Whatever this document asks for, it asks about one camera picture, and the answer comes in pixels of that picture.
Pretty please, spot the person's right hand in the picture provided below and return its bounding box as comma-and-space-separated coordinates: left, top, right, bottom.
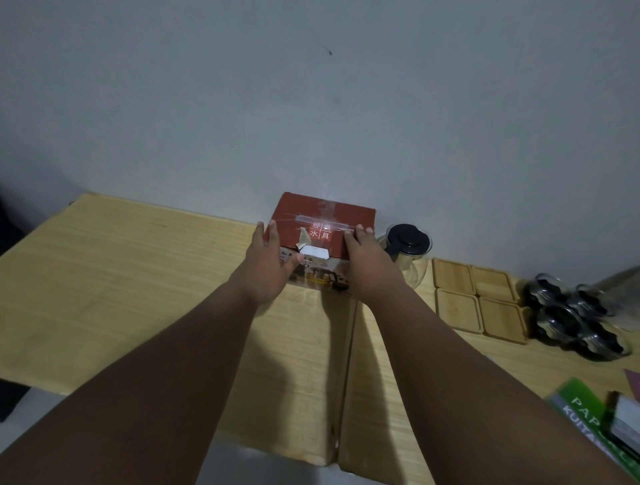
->
343, 225, 407, 307

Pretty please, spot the clear plastic bag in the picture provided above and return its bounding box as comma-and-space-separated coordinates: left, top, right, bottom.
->
594, 265, 640, 333

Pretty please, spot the person's left hand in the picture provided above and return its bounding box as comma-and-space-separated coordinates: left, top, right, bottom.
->
227, 220, 305, 308

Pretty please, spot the black and grey packet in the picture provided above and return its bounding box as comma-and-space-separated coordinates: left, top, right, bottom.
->
602, 390, 640, 463

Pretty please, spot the person's right forearm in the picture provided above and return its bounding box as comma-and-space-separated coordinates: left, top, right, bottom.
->
369, 286, 633, 485

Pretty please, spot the green paper booklet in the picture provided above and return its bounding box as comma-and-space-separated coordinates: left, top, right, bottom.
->
544, 377, 640, 481

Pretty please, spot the square bamboo coaster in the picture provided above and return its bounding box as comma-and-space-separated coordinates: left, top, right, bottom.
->
434, 288, 485, 335
471, 266, 519, 303
432, 258, 476, 296
478, 296, 530, 346

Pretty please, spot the person's left forearm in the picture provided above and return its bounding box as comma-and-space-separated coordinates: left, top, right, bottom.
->
0, 281, 262, 485

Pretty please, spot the glass teapot with black lid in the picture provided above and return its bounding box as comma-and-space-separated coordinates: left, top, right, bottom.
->
378, 223, 434, 290

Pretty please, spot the red cardboard box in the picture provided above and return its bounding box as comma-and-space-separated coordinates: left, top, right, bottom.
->
270, 192, 377, 296

